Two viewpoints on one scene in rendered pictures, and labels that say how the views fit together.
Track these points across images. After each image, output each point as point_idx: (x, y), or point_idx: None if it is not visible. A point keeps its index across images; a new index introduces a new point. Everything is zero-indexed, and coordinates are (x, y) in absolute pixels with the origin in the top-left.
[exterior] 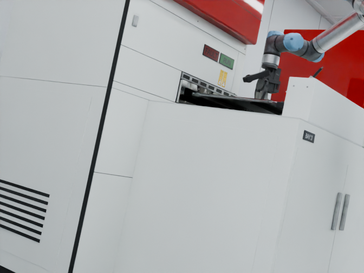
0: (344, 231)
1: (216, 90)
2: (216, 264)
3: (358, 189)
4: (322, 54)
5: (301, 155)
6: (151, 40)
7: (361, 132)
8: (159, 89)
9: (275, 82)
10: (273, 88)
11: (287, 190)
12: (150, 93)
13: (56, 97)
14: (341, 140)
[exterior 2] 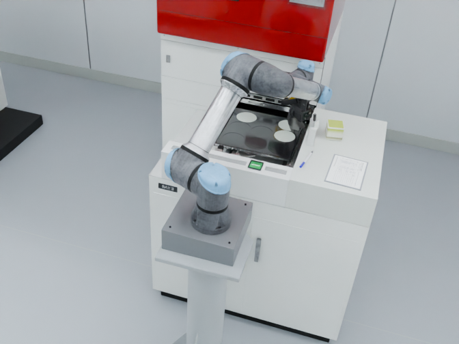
0: (268, 264)
1: (279, 102)
2: None
3: (287, 240)
4: (320, 99)
5: (160, 197)
6: (188, 69)
7: (274, 195)
8: (205, 102)
9: (298, 112)
10: (299, 116)
11: (151, 214)
12: (197, 104)
13: None
14: (230, 196)
